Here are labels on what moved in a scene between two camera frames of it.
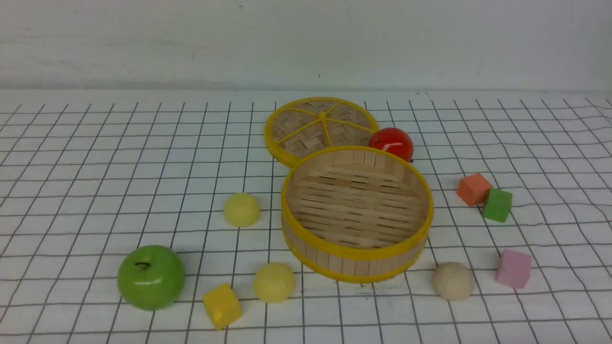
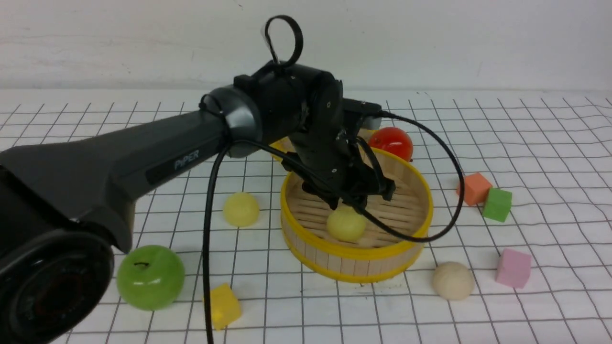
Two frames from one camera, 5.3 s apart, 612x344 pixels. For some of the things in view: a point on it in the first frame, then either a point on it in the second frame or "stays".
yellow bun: (242, 209) stays
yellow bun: (274, 283) to (345, 223)
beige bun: (453, 281) stays
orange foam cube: (474, 189) stays
